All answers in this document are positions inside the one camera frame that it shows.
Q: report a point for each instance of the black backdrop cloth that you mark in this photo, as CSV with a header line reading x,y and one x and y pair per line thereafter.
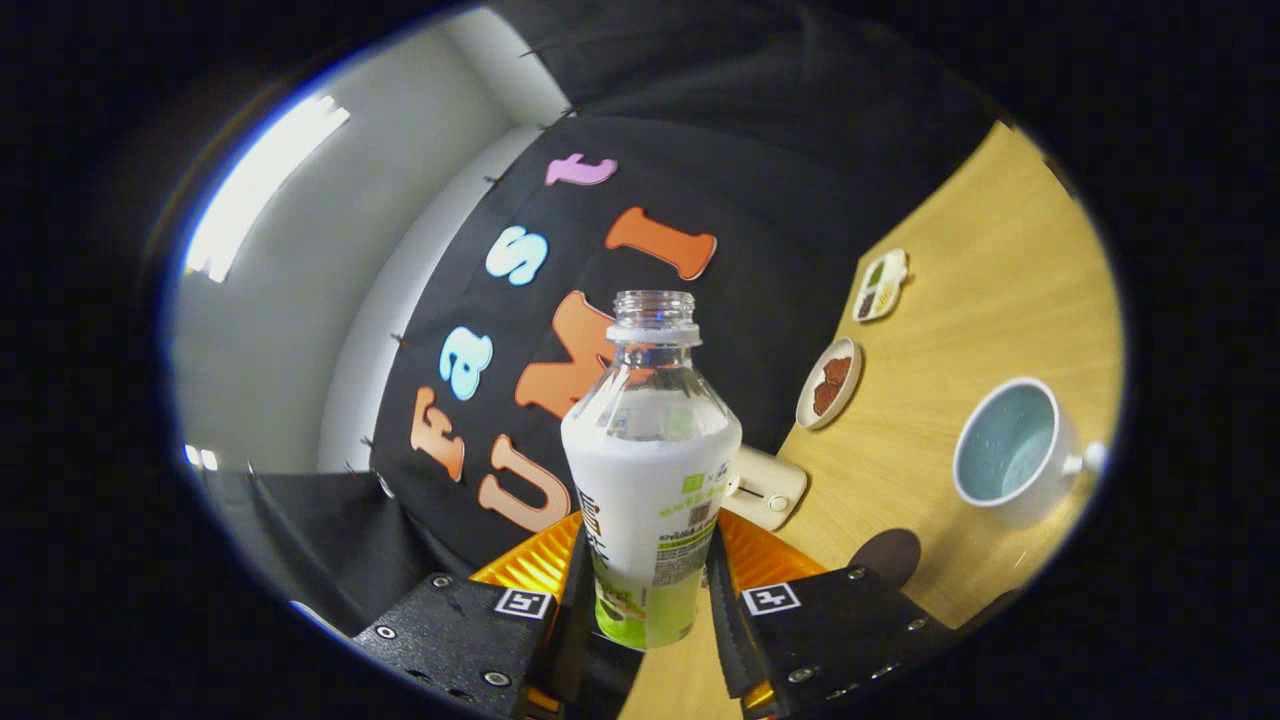
x,y
760,180

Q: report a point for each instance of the cream toaster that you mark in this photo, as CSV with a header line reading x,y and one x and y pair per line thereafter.
x,y
775,490

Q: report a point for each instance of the long ceiling light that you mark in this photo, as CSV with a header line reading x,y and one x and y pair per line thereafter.
x,y
260,185

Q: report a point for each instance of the white cup with blue inside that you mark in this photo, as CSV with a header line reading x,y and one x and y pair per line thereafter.
x,y
1040,490

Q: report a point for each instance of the wooden table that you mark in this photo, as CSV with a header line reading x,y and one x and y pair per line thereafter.
x,y
980,300

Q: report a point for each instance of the juice bottle with white label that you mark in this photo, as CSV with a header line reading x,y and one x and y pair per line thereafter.
x,y
650,480

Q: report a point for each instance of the small ceiling light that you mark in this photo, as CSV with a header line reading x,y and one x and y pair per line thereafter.
x,y
200,458

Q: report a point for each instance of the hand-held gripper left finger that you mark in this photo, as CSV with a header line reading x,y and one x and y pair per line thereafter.
x,y
450,630

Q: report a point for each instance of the white sectioned dish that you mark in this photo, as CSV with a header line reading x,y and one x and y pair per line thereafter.
x,y
880,285

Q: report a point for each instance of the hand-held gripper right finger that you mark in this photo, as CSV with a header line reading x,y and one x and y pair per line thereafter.
x,y
850,630

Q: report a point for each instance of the dark brown round coaster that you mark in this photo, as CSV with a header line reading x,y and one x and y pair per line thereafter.
x,y
888,555

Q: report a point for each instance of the white plate with brown food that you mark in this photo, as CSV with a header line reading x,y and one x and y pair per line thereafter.
x,y
830,385

